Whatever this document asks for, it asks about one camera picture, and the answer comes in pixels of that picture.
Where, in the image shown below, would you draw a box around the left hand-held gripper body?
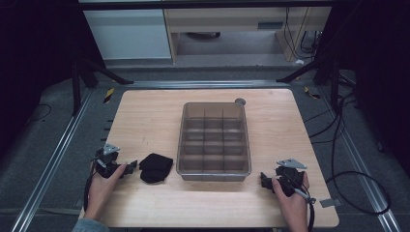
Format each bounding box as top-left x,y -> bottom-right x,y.
93,142 -> 131,179

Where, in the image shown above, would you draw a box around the long black floor cable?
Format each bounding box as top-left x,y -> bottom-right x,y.
324,91 -> 393,217

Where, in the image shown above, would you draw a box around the metal floor rail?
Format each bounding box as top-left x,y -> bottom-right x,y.
10,89 -> 95,232
317,86 -> 404,232
123,79 -> 290,90

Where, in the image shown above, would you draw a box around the thin black floor cable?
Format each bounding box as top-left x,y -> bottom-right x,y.
26,102 -> 53,126

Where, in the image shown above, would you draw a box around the grey divided storage box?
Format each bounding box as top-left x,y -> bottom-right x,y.
175,101 -> 252,182

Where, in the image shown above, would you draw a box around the yellow black tape strip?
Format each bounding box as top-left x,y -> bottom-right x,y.
304,85 -> 322,100
102,87 -> 116,104

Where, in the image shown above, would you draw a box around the person's left hand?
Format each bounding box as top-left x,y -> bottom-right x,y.
84,162 -> 128,222

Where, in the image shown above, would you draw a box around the black cloth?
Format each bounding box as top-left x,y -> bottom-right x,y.
138,152 -> 174,185

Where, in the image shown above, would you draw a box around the person's right hand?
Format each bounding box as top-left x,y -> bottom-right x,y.
271,172 -> 311,232

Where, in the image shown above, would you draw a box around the black metal stand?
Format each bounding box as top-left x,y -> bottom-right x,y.
276,55 -> 347,112
71,57 -> 135,116

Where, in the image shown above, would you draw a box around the black cables under desk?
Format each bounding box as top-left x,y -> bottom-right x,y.
282,6 -> 320,62

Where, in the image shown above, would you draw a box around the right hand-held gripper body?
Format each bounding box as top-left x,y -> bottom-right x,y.
274,158 -> 308,198

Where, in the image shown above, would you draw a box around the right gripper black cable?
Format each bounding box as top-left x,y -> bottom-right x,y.
291,183 -> 317,232

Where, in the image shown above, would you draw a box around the white cabinet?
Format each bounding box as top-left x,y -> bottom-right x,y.
82,9 -> 173,61

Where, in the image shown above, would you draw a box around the grey tape piece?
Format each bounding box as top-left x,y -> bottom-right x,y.
319,197 -> 342,209

